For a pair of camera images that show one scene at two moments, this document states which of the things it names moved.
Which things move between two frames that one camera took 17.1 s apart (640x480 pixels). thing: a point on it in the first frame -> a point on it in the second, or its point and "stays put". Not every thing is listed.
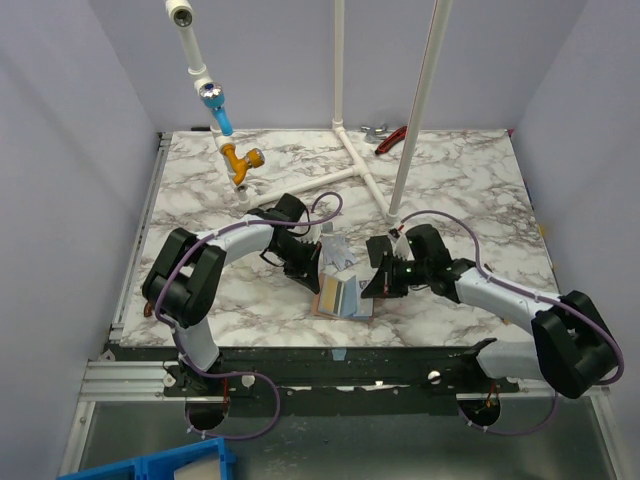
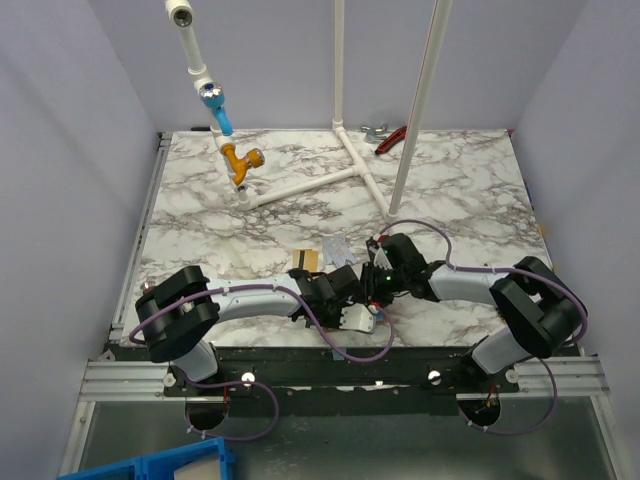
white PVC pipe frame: [181, 14] stays put
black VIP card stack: [377, 246] stays put
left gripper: [306, 273] -> [336, 322]
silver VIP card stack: [336, 251] stays put
